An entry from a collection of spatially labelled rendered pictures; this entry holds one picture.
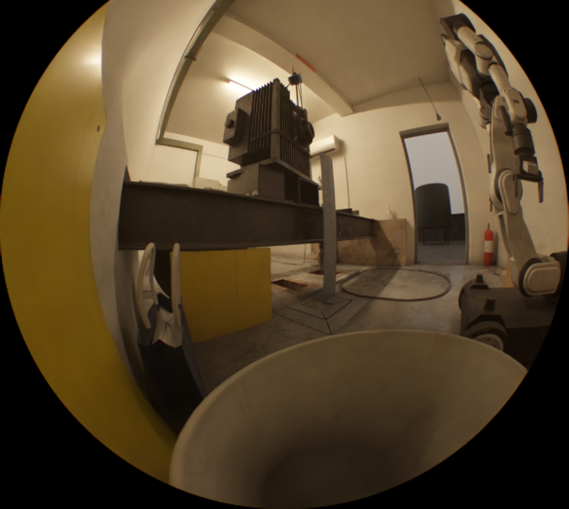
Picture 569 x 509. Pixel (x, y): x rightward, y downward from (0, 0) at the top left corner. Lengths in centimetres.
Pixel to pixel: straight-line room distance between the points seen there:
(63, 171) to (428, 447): 52
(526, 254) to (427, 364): 68
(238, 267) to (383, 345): 68
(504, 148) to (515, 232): 31
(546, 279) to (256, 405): 91
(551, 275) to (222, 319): 136
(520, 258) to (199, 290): 127
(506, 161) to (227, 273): 125
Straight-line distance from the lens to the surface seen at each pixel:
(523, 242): 86
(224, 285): 78
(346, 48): 283
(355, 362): 26
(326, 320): 96
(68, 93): 19
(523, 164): 67
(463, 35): 101
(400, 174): 283
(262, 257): 86
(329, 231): 120
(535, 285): 87
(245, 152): 118
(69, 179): 21
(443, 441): 34
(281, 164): 102
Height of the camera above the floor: 47
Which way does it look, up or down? 3 degrees up
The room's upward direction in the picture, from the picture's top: straight up
